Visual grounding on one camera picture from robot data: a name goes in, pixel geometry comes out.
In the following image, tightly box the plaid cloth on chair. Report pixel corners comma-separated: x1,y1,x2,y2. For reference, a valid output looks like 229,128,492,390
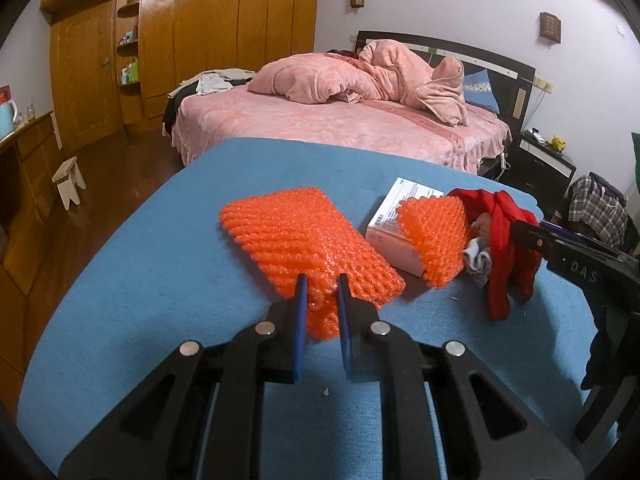
567,172,629,251

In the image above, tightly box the large wall lamp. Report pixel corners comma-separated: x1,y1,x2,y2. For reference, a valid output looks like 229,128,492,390
539,11,562,46

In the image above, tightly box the white cloth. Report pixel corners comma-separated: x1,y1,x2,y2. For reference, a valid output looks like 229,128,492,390
195,73,234,96

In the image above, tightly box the dark wooden bed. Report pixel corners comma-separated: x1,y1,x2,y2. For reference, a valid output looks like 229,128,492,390
162,30,537,176

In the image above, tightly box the large orange foam net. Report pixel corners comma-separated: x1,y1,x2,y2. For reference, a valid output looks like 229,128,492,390
219,186,406,344

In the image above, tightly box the wooden desk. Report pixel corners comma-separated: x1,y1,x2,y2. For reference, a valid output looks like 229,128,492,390
0,110,64,321

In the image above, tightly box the small wooden stool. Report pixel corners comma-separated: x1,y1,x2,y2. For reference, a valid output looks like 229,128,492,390
52,156,87,210

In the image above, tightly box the white grey sock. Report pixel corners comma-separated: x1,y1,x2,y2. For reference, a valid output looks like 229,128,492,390
462,237,494,289

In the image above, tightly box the small orange foam net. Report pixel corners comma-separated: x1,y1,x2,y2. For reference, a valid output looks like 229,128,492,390
396,195,474,289

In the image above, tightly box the large blue pillow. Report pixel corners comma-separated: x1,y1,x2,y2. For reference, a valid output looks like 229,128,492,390
462,69,501,115

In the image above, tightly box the light blue kettle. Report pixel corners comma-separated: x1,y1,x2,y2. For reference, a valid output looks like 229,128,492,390
0,97,21,137

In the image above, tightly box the black nightstand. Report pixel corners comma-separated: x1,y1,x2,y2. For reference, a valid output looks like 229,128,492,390
502,130,576,221

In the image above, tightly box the red cloth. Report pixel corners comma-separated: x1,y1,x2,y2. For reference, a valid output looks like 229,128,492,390
445,187,544,322

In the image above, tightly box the pink duvet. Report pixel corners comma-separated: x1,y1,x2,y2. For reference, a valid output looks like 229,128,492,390
247,40,470,128

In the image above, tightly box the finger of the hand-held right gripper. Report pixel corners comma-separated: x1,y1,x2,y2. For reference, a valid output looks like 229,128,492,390
510,220,557,262
546,223,603,242

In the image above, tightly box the pink cardboard box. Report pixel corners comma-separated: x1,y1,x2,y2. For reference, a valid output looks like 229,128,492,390
365,177,446,277

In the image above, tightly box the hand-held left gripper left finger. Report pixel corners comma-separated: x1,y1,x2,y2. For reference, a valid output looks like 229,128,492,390
59,274,309,480

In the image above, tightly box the wooden wardrobe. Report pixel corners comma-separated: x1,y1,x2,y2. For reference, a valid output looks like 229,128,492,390
39,0,322,149

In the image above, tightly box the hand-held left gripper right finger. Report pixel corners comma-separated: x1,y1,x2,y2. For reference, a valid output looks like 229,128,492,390
336,272,585,480

